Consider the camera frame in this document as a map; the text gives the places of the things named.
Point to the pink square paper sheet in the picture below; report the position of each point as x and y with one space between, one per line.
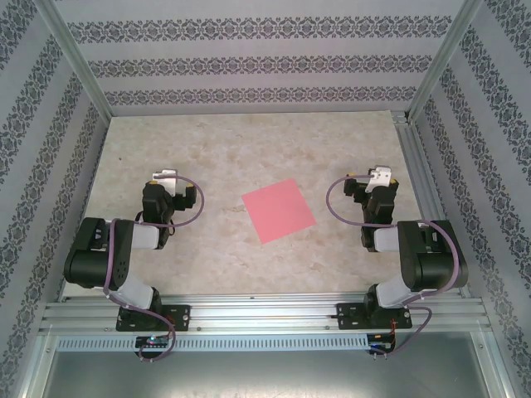
279 210

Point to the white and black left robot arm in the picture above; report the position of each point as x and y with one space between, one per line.
124 248

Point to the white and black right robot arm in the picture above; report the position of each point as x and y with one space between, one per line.
431 261

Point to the grey metal base panel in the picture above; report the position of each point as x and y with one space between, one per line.
265 377

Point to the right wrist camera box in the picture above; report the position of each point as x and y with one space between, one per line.
379 173

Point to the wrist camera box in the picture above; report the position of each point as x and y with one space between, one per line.
166 174
379 173

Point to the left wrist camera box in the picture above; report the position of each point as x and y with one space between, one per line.
166 174

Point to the aluminium side rail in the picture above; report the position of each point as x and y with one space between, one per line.
424 186

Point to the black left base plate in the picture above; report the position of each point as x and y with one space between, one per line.
180 317

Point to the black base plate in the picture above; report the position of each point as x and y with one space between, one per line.
348 316
180 317

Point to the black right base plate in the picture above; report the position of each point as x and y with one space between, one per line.
348 316

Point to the aluminium mounting rail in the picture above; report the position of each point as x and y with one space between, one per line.
261 311

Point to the aluminium frame post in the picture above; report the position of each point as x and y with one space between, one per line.
78 62
443 62

